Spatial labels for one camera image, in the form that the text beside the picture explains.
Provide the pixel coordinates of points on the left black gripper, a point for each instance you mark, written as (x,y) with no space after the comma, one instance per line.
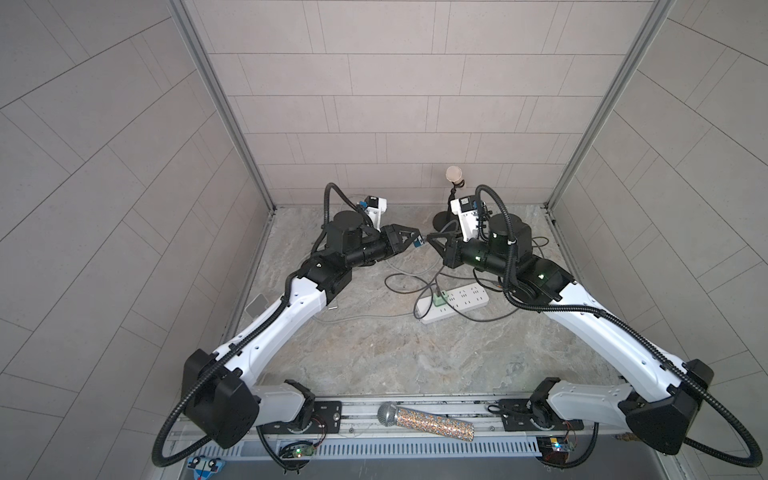
(388,242)

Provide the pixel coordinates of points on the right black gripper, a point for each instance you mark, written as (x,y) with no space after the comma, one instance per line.
(453,255)

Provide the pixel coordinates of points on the green charger plug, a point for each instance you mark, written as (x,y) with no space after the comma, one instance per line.
(440,298)

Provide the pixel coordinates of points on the white power strip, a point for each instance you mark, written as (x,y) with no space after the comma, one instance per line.
(463,300)

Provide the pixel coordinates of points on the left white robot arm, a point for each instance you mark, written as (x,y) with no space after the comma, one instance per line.
(221,399)

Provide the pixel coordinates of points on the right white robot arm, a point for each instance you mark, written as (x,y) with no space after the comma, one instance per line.
(661,394)

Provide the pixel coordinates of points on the beige microphone on stand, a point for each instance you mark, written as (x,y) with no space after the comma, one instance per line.
(441,220)

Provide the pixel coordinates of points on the grey plastic holder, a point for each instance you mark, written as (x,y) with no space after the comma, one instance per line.
(257,306)

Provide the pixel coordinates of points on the glitter handheld microphone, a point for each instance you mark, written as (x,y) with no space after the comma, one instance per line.
(390,414)

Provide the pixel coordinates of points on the right circuit board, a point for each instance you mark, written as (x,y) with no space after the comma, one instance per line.
(553,449)

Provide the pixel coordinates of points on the circuit board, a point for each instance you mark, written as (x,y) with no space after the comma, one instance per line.
(297,450)
(553,449)

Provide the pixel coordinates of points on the left circuit board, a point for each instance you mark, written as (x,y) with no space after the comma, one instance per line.
(297,450)

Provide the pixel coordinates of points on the blue toy figure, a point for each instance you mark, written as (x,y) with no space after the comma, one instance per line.
(203,467)

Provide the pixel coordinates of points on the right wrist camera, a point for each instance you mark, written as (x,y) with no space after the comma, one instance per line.
(466,209)

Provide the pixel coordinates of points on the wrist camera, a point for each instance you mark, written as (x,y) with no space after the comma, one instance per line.
(466,209)
(374,208)

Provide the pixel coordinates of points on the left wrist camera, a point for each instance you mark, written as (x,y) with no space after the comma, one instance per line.
(374,208)

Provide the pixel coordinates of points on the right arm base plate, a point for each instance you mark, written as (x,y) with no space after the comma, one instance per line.
(518,415)

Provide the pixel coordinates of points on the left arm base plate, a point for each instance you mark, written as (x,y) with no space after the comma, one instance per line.
(325,418)

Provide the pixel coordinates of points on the aluminium rail frame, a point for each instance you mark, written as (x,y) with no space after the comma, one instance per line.
(362,437)

